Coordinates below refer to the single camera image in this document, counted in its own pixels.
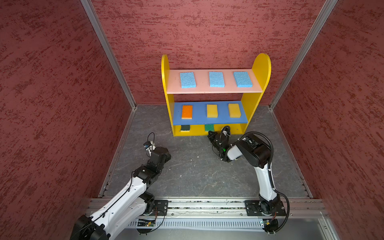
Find blue sponge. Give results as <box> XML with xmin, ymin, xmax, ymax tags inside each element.
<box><xmin>233</xmin><ymin>72</ymin><xmax>253</xmax><ymax>88</ymax></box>
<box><xmin>180</xmin><ymin>72</ymin><xmax>197</xmax><ymax>89</ymax></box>
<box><xmin>209</xmin><ymin>72</ymin><xmax>225</xmax><ymax>88</ymax></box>

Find aluminium corner frame post left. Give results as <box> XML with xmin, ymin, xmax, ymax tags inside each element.
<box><xmin>81</xmin><ymin>0</ymin><xmax>137</xmax><ymax>111</ymax></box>

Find green yellow scrub sponge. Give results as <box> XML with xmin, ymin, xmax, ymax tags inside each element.
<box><xmin>205</xmin><ymin>125</ymin><xmax>215</xmax><ymax>132</ymax></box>

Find aluminium corner frame post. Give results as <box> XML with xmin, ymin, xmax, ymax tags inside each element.
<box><xmin>269</xmin><ymin>0</ymin><xmax>338</xmax><ymax>112</ymax></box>
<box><xmin>81</xmin><ymin>0</ymin><xmax>137</xmax><ymax>111</ymax></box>

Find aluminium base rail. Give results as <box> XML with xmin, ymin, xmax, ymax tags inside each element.
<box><xmin>85</xmin><ymin>198</ymin><xmax>337</xmax><ymax>240</ymax></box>

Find dark green curved sponge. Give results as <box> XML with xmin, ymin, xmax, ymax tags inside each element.
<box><xmin>180</xmin><ymin>125</ymin><xmax>191</xmax><ymax>132</ymax></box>

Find yellow wooden shelf unit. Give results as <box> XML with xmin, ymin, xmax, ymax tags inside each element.
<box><xmin>161</xmin><ymin>53</ymin><xmax>272</xmax><ymax>137</ymax></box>

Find aluminium corner frame post right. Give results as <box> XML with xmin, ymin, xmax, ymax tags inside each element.
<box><xmin>269</xmin><ymin>0</ymin><xmax>338</xmax><ymax>112</ymax></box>

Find orange sponge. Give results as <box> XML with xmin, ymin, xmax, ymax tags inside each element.
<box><xmin>181</xmin><ymin>105</ymin><xmax>193</xmax><ymax>120</ymax></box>

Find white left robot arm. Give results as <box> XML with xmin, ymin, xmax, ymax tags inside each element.
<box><xmin>70</xmin><ymin>164</ymin><xmax>162</xmax><ymax>240</ymax></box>

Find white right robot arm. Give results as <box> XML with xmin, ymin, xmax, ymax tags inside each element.
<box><xmin>208</xmin><ymin>130</ymin><xmax>283</xmax><ymax>216</ymax></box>

